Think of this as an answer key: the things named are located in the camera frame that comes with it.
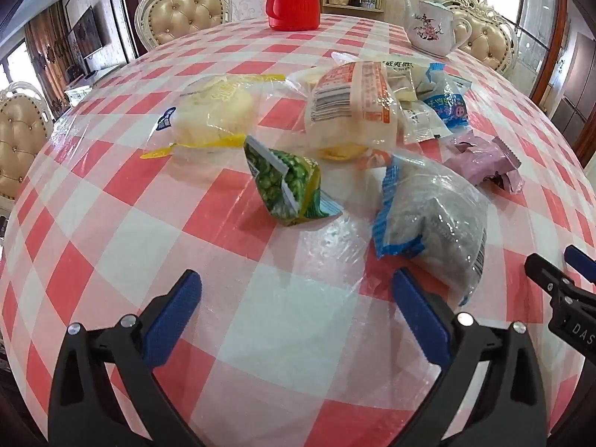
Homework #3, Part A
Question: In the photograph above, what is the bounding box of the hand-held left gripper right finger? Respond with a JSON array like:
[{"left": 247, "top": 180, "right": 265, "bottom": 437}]
[{"left": 392, "top": 267, "right": 550, "bottom": 447}]

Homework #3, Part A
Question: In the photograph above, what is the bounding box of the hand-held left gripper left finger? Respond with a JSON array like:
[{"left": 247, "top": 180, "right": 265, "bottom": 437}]
[{"left": 48, "top": 269, "right": 206, "bottom": 447}]

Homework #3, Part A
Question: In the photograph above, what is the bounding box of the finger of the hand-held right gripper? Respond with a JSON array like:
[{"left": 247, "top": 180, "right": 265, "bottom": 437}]
[
  {"left": 563, "top": 245, "right": 596, "bottom": 286},
  {"left": 524, "top": 253, "right": 596, "bottom": 310}
]

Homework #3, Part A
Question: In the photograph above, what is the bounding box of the yellow-edged clear cake bag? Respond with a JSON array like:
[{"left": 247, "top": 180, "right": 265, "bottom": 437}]
[{"left": 141, "top": 73, "right": 288, "bottom": 160}]

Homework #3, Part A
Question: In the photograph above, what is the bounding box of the blue-edged clear grey snack packet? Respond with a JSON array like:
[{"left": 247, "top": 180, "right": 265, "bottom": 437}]
[{"left": 371, "top": 156, "right": 489, "bottom": 309}]

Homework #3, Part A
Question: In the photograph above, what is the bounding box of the red white checked tablecloth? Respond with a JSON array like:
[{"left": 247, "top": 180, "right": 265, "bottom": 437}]
[{"left": 0, "top": 12, "right": 596, "bottom": 447}]

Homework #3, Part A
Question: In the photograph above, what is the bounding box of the purple snack packet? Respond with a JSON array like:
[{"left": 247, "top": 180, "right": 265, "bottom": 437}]
[{"left": 442, "top": 131, "right": 525, "bottom": 195}]

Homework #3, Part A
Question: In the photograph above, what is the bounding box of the green pea snack packet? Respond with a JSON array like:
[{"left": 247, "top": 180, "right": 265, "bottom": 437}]
[{"left": 244, "top": 136, "right": 344, "bottom": 227}]

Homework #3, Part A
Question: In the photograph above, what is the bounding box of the round yellow cake packet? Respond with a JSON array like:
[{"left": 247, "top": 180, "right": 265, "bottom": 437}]
[{"left": 319, "top": 143, "right": 389, "bottom": 168}]

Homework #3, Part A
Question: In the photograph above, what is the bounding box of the white pastry packet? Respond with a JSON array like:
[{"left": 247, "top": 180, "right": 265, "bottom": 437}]
[
  {"left": 379, "top": 58, "right": 422, "bottom": 101},
  {"left": 400, "top": 100, "right": 441, "bottom": 145}
]

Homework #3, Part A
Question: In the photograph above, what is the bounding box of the light blue white snack packet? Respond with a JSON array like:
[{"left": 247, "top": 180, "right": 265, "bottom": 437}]
[{"left": 416, "top": 63, "right": 472, "bottom": 139}]

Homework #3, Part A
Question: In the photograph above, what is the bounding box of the large orange label bread packet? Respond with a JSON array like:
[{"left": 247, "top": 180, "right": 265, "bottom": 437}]
[{"left": 305, "top": 60, "right": 402, "bottom": 150}]

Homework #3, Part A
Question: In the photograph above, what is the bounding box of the cream tufted dining chair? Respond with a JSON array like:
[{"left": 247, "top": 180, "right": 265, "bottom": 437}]
[
  {"left": 0, "top": 81, "right": 54, "bottom": 201},
  {"left": 438, "top": 0, "right": 519, "bottom": 77},
  {"left": 135, "top": 0, "right": 232, "bottom": 52}
]

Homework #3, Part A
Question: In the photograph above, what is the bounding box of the white television cabinet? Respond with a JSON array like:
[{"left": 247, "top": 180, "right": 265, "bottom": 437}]
[{"left": 64, "top": 70, "right": 109, "bottom": 104}]

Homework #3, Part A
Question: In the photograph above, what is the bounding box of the clear pale yellow cake packet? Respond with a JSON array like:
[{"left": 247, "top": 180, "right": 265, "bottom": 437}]
[{"left": 286, "top": 67, "right": 327, "bottom": 98}]

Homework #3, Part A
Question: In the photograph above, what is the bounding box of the glass partition door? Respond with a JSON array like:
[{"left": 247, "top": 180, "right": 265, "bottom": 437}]
[{"left": 479, "top": 0, "right": 568, "bottom": 82}]

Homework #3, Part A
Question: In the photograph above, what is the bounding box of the white floral teapot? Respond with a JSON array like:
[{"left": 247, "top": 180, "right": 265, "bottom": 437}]
[{"left": 403, "top": 0, "right": 473, "bottom": 57}]

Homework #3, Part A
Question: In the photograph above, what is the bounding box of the brown curtain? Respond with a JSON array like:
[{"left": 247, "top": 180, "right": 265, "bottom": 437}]
[{"left": 24, "top": 4, "right": 72, "bottom": 118}]

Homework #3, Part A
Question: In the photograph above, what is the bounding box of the flat screen television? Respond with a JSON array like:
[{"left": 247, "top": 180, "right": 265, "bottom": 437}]
[{"left": 69, "top": 7, "right": 104, "bottom": 64}]

